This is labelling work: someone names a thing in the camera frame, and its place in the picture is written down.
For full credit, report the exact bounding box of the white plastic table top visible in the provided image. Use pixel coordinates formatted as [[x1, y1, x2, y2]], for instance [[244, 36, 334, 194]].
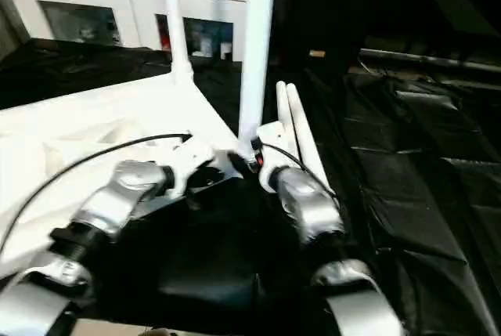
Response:
[[0, 69, 243, 278]]

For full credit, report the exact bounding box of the grey curtain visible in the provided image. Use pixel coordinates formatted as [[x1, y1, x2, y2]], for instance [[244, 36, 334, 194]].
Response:
[[0, 0, 32, 45]]

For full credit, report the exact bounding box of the black left camera cable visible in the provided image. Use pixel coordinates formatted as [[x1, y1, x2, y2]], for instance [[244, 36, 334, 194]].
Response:
[[0, 132, 193, 253]]

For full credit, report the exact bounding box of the dark metal rail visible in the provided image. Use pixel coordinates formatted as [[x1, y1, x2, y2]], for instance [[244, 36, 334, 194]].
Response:
[[359, 48, 501, 75]]

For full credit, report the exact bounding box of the black plastic mat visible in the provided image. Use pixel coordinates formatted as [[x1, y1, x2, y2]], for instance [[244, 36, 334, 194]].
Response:
[[0, 36, 501, 336]]

